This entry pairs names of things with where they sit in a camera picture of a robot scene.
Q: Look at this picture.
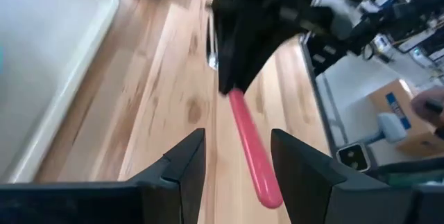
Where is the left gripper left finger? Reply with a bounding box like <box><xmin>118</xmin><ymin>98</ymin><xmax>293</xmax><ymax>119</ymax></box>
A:
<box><xmin>126</xmin><ymin>128</ymin><xmax>208</xmax><ymax>224</ymax></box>

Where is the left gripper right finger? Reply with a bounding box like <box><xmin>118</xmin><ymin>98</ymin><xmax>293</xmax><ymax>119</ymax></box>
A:
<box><xmin>271</xmin><ymin>128</ymin><xmax>348</xmax><ymax>224</ymax></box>

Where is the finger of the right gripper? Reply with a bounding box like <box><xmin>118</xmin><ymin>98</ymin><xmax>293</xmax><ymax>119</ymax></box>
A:
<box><xmin>232</xmin><ymin>38</ymin><xmax>282</xmax><ymax>95</ymax></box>
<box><xmin>215</xmin><ymin>38</ymin><xmax>237</xmax><ymax>96</ymax></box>

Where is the fork with pink handle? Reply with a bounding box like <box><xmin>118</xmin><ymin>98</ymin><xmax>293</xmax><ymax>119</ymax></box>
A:
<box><xmin>207</xmin><ymin>33</ymin><xmax>284</xmax><ymax>209</ymax></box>

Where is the beige plastic tray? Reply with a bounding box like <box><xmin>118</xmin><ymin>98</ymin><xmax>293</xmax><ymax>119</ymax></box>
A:
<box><xmin>0</xmin><ymin>0</ymin><xmax>121</xmax><ymax>184</ymax></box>

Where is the square white device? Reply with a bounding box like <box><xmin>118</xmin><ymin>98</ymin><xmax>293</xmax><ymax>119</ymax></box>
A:
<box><xmin>335</xmin><ymin>142</ymin><xmax>371</xmax><ymax>173</ymax></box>

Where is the pale blue plastic object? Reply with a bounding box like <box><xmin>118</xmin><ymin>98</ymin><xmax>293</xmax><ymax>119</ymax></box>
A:
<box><xmin>363</xmin><ymin>112</ymin><xmax>407</xmax><ymax>146</ymax></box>

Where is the cardboard box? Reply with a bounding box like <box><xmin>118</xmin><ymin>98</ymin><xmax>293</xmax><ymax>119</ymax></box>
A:
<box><xmin>366</xmin><ymin>78</ymin><xmax>444</xmax><ymax>158</ymax></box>

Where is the person's hand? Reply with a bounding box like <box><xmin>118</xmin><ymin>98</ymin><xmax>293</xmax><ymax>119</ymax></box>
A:
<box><xmin>410</xmin><ymin>87</ymin><xmax>444</xmax><ymax>128</ymax></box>

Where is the black aluminium table frame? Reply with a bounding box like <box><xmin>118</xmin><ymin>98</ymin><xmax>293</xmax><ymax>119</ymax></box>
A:
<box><xmin>300</xmin><ymin>38</ymin><xmax>350</xmax><ymax>157</ymax></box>

